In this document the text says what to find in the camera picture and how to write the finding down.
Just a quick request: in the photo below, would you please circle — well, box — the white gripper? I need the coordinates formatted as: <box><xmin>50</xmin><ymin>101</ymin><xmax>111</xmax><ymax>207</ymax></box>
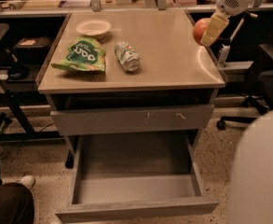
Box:
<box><xmin>200</xmin><ymin>0</ymin><xmax>254</xmax><ymax>47</ymax></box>

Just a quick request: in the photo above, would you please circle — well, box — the red apple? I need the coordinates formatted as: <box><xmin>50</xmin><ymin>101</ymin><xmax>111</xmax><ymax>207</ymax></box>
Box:
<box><xmin>192</xmin><ymin>18</ymin><xmax>211</xmax><ymax>46</ymax></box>

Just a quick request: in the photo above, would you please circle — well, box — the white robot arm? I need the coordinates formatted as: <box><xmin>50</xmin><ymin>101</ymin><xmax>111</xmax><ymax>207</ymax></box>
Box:
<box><xmin>200</xmin><ymin>0</ymin><xmax>273</xmax><ymax>224</ymax></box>

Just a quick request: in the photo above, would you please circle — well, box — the grey drawer cabinet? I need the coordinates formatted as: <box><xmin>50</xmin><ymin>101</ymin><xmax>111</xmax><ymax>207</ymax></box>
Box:
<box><xmin>35</xmin><ymin>9</ymin><xmax>227</xmax><ymax>170</ymax></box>

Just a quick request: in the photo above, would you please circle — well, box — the closed top drawer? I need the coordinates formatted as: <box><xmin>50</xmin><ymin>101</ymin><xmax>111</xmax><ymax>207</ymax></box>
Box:
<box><xmin>51</xmin><ymin>105</ymin><xmax>214</xmax><ymax>135</ymax></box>

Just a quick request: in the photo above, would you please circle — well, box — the open middle drawer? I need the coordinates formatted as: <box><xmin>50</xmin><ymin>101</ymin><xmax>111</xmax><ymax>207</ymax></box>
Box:
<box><xmin>56</xmin><ymin>132</ymin><xmax>219</xmax><ymax>223</ymax></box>

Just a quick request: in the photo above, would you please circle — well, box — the black office chair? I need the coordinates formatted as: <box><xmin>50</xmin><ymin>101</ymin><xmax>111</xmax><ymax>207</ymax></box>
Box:
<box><xmin>216</xmin><ymin>3</ymin><xmax>273</xmax><ymax>132</ymax></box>

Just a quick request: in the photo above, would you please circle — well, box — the crushed soda can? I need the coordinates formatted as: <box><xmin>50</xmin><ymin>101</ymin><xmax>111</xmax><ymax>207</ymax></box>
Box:
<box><xmin>115</xmin><ymin>41</ymin><xmax>140</xmax><ymax>72</ymax></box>

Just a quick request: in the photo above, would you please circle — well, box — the white paper bowl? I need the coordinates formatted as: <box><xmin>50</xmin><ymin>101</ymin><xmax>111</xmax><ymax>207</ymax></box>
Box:
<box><xmin>76</xmin><ymin>19</ymin><xmax>111</xmax><ymax>39</ymax></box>

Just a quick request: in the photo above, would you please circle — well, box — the green chip bag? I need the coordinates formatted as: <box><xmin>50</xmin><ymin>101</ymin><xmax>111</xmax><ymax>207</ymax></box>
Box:
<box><xmin>51</xmin><ymin>37</ymin><xmax>105</xmax><ymax>72</ymax></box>

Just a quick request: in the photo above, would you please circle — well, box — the black box on shelf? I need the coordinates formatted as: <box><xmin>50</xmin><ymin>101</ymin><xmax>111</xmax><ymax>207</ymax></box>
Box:
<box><xmin>13</xmin><ymin>36</ymin><xmax>51</xmax><ymax>59</ymax></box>

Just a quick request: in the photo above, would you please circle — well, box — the black joystick device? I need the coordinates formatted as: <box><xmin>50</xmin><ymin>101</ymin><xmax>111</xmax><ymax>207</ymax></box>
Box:
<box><xmin>6</xmin><ymin>49</ymin><xmax>29</xmax><ymax>80</ymax></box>

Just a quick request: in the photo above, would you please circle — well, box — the white shoe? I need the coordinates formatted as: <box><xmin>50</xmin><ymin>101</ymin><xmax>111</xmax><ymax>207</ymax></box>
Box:
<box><xmin>20</xmin><ymin>175</ymin><xmax>35</xmax><ymax>189</ymax></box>

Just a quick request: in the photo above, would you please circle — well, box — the person's dark trouser leg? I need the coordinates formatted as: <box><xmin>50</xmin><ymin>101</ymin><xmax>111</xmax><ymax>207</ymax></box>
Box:
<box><xmin>0</xmin><ymin>131</ymin><xmax>35</xmax><ymax>224</ymax></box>

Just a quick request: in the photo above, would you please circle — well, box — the white handled tool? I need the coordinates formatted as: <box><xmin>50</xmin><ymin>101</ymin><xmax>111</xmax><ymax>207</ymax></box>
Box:
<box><xmin>217</xmin><ymin>12</ymin><xmax>258</xmax><ymax>66</ymax></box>

